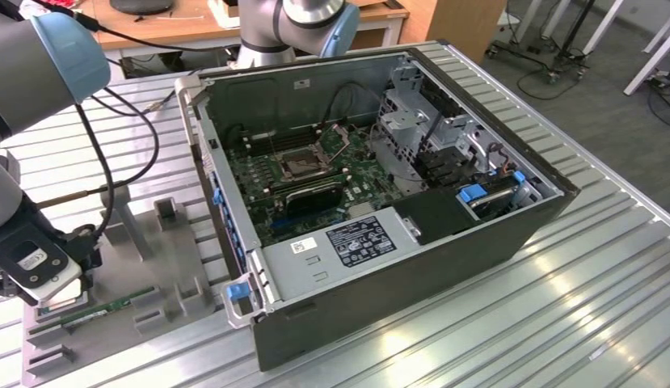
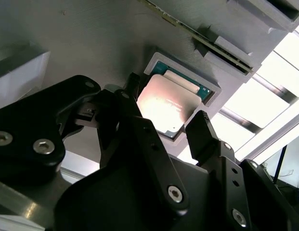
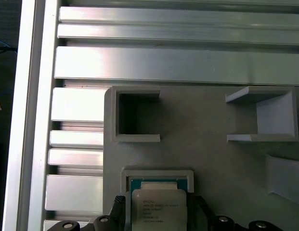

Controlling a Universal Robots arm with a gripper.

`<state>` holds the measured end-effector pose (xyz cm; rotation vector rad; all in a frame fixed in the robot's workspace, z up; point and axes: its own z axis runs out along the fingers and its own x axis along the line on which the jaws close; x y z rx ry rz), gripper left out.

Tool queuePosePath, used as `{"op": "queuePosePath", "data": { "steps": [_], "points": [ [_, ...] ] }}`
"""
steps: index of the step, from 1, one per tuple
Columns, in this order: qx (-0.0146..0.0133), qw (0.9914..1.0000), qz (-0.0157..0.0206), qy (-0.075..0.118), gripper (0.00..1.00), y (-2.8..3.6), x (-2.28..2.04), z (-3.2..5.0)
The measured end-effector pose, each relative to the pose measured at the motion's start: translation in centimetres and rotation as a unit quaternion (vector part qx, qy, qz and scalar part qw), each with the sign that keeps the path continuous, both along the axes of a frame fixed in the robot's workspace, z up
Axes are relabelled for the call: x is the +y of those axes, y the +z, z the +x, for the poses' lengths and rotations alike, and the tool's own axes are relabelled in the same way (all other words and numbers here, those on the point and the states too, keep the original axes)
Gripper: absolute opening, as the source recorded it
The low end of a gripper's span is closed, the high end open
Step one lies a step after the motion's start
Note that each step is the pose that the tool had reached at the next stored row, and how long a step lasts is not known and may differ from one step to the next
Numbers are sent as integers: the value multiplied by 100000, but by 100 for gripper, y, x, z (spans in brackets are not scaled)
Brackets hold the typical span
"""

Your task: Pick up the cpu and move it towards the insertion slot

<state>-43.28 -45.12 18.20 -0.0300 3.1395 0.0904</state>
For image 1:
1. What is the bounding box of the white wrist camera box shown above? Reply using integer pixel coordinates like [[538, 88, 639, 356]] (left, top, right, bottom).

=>
[[20, 262, 87, 303]]

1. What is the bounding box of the thick black camera cable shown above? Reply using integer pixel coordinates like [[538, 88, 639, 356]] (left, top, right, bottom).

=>
[[74, 103, 118, 239]]

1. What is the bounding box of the silver square CPU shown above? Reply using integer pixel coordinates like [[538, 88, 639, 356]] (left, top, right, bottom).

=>
[[40, 282, 88, 313]]

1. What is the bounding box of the silver power supply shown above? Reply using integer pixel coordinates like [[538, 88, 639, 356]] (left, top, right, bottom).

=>
[[258, 208, 422, 302]]

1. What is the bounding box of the green motherboard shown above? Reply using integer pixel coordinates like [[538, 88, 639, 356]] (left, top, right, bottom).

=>
[[226, 124, 406, 243]]

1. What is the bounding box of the wheeled black stand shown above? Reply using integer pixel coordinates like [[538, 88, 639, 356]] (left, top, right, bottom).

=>
[[487, 0, 593, 84]]

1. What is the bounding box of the grey parts rack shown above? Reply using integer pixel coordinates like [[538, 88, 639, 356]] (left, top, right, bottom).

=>
[[20, 183, 216, 387]]

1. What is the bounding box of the black cable connector block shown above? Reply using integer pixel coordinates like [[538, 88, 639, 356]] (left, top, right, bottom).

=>
[[62, 225, 104, 278]]

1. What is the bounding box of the black cable with brass connector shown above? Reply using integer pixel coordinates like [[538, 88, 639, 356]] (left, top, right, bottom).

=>
[[36, 86, 179, 207]]

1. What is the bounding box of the green RAM stick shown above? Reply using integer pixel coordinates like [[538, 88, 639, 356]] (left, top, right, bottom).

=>
[[59, 285, 155, 324]]

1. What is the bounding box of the white table frame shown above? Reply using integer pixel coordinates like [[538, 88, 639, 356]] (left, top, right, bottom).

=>
[[622, 0, 670, 96]]

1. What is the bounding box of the wooden cabinet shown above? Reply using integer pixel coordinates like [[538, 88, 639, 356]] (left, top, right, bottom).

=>
[[426, 0, 508, 64]]

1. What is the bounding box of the black RAM slot bank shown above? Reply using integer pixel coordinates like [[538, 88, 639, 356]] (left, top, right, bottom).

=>
[[247, 176, 335, 200], [240, 128, 319, 157]]

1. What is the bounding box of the silver case handle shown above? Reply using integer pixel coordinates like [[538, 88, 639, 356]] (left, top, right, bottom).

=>
[[220, 272, 260, 328]]

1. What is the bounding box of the silver drive cage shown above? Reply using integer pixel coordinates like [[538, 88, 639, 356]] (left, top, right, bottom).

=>
[[375, 86, 438, 183]]

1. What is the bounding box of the black looped case wire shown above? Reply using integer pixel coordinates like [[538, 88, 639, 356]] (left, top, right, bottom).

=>
[[320, 82, 368, 124]]

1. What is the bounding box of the open black PC case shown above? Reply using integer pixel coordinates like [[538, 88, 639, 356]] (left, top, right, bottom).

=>
[[174, 39, 582, 373]]

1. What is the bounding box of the metal socket cover frame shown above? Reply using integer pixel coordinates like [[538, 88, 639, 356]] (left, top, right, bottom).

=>
[[312, 124, 352, 165]]

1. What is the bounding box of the thin black cable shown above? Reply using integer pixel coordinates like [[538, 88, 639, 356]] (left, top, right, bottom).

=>
[[72, 11, 242, 53]]

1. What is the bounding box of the CPU socket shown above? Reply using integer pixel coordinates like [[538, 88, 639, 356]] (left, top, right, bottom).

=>
[[279, 149, 328, 183]]

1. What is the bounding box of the black camera bracket with label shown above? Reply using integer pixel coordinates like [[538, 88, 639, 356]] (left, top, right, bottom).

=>
[[0, 230, 71, 290]]

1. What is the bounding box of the wooden desk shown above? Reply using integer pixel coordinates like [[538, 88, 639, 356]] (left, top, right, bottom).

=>
[[75, 0, 411, 78]]

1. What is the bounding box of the hard disk in blue carrier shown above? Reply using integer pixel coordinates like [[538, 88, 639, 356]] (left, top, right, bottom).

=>
[[455, 177, 516, 221]]

